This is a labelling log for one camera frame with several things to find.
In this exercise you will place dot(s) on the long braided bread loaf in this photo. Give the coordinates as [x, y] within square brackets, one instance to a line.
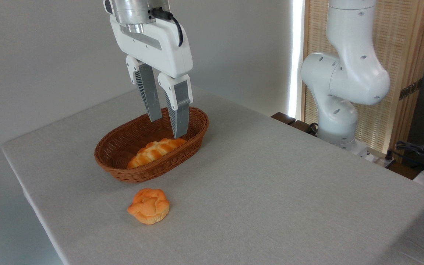
[153, 151]

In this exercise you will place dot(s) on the wooden slatted folding screen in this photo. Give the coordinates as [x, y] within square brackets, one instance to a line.
[399, 48]

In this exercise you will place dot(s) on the round knotted bread roll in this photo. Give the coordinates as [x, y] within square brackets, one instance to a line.
[148, 208]

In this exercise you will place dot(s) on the black screen hinge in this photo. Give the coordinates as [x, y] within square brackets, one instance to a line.
[410, 89]

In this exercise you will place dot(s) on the grey tablecloth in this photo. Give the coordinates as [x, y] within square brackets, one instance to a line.
[271, 202]

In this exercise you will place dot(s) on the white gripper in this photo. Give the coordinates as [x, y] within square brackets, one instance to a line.
[160, 48]

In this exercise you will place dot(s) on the brown oval wicker basket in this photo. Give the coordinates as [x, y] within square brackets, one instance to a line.
[123, 143]

